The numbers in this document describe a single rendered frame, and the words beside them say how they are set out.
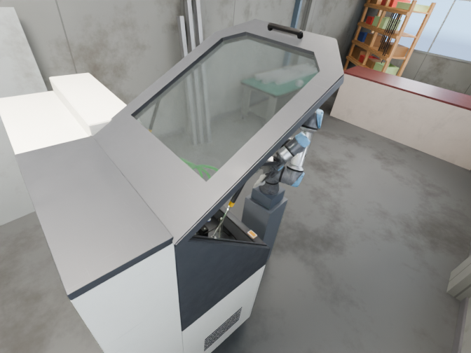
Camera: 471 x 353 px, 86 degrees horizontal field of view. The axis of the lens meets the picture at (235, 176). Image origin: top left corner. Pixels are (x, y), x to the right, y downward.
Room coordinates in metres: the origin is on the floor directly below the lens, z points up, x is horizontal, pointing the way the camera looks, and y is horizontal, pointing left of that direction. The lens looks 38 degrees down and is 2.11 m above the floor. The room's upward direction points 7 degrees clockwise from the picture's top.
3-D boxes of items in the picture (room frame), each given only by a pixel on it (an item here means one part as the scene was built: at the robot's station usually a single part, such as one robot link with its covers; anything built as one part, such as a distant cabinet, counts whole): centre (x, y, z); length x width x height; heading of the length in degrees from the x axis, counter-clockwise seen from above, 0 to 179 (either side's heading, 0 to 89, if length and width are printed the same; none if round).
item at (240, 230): (1.10, 0.02, 0.87); 0.62 x 0.04 x 0.16; 46
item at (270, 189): (1.45, -0.26, 0.95); 0.15 x 0.15 x 0.10
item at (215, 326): (0.91, 0.21, 0.39); 0.70 x 0.58 x 0.79; 46
